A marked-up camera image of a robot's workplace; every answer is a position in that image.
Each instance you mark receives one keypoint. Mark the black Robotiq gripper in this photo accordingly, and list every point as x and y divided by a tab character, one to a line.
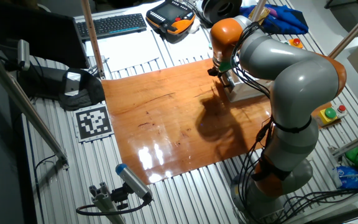
214	72

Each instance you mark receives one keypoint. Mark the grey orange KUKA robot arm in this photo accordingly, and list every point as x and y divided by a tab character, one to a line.
300	84

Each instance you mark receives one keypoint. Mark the white drawer cabinet housing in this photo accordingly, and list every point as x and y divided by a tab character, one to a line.
247	90

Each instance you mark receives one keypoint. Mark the black filament spool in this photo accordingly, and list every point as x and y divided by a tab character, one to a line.
219	11

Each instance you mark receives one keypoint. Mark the orange black teach pendant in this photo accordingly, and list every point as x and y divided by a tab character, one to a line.
169	15

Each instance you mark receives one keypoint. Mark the glossy wooden board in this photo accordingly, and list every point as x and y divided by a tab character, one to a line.
166	130

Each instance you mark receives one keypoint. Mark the orange button box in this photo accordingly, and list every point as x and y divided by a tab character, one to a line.
295	43

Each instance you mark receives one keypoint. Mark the blue cloth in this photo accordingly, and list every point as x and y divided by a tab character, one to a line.
287	21

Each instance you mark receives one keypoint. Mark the white paper sheet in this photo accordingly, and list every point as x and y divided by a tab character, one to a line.
126	49

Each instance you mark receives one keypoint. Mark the black computer keyboard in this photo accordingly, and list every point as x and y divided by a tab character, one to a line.
110	25

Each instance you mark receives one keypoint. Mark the yellow grey button box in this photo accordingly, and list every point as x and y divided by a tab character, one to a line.
329	114

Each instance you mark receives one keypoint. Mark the black fabric bag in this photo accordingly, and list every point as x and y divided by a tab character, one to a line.
85	93

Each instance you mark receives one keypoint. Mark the black white fiducial marker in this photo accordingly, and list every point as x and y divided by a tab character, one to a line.
93	123

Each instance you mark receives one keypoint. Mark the blue plastic bag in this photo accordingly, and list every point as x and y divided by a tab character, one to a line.
350	177

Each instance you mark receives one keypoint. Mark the black computer monitor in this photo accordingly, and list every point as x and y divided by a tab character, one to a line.
42	34

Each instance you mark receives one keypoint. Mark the thin metal frame post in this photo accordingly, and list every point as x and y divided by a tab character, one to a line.
258	9

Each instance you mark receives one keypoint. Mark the wood-coloured upright post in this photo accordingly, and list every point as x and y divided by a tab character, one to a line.
90	31

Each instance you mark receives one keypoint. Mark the grey camera blue end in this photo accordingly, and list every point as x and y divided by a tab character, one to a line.
132	180

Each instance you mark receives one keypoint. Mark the slanted metal frame post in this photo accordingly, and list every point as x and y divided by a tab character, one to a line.
353	31

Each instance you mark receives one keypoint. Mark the grey aluminium frame beam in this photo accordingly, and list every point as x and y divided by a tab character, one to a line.
26	107
356	141

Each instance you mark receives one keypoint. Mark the aluminium profile camera mount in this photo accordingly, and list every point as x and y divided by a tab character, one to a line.
104	202

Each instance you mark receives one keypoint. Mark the small grey depth camera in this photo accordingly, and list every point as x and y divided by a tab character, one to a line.
23	53

